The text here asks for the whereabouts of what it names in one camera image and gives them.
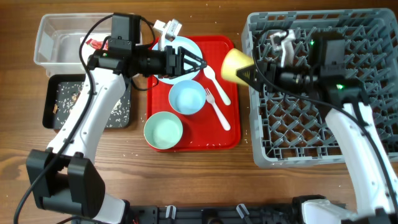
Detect clear plastic bin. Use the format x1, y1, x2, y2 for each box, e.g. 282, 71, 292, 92
34, 13, 112, 77

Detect red plastic tray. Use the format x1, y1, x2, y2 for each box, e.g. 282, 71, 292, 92
147, 35, 241, 152

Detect grey dishwasher rack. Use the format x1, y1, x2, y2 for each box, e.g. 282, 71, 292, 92
241, 8, 397, 169

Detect light blue bowl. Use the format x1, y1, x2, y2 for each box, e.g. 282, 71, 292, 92
169, 80, 206, 115

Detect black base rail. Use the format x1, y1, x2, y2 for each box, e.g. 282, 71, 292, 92
128, 203, 303, 224

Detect rice and food scraps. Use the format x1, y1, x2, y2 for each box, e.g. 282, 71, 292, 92
47, 82, 131, 129

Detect light blue round plate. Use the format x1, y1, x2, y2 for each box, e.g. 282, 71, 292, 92
154, 36, 203, 85

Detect white plastic spoon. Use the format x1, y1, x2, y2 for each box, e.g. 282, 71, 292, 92
203, 65, 231, 106

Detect yellow plastic cup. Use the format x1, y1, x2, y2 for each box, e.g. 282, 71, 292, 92
221, 48, 254, 86

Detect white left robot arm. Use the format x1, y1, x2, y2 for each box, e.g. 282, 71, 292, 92
25, 13, 206, 223

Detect mint green bowl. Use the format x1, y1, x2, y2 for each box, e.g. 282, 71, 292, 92
144, 111, 183, 150

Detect black waste tray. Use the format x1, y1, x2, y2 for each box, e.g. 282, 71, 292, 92
42, 73, 132, 130

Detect white plastic fork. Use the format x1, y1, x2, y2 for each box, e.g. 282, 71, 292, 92
205, 88, 231, 131

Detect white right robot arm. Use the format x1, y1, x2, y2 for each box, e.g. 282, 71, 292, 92
221, 31, 397, 223

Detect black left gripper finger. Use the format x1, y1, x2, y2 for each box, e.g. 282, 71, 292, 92
183, 64, 207, 75
180, 47, 207, 67

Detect red candy wrapper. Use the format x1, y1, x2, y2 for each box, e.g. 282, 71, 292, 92
85, 39, 108, 50

